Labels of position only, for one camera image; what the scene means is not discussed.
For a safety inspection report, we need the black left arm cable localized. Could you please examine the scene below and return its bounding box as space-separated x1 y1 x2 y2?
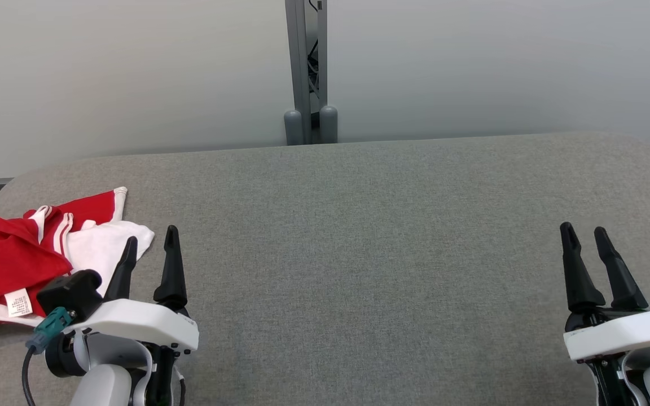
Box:
21 347 39 406

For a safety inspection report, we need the teal left camera connector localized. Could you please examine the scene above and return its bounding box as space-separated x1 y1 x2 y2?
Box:
26 307 74 353

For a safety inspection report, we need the red white basketball jersey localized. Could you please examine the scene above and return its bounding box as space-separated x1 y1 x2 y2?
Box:
0 187 155 339

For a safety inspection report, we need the grey metal partition post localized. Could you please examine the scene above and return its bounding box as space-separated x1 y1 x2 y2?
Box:
283 0 329 145

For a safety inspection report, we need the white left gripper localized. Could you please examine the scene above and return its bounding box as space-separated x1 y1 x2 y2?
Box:
64 225 200 354

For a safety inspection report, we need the grey cylindrical post foot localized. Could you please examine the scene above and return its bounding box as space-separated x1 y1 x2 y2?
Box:
284 109 304 146
319 105 339 144

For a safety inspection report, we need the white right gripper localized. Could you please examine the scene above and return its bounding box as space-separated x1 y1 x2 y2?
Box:
560 222 650 361

